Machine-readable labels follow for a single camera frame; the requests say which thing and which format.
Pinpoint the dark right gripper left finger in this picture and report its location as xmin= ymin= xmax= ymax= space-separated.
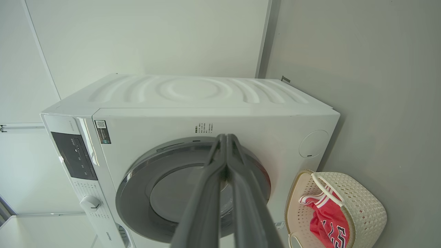
xmin=171 ymin=134 xmax=228 ymax=248

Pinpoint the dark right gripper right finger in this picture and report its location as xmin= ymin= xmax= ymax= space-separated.
xmin=227 ymin=134 xmax=285 ymax=248

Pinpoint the black round glass washer door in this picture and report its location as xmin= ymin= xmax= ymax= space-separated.
xmin=115 ymin=137 xmax=271 ymax=243

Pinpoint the red basketball jersey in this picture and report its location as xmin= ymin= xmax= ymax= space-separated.
xmin=298 ymin=193 xmax=350 ymax=248

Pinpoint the cream perforated laundry basket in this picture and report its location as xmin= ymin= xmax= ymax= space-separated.
xmin=284 ymin=169 xmax=387 ymax=248

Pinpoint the white front-load washing machine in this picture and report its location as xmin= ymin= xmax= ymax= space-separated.
xmin=40 ymin=73 xmax=341 ymax=248

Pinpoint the black QR code sticker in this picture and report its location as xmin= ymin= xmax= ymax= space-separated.
xmin=95 ymin=120 xmax=111 ymax=144

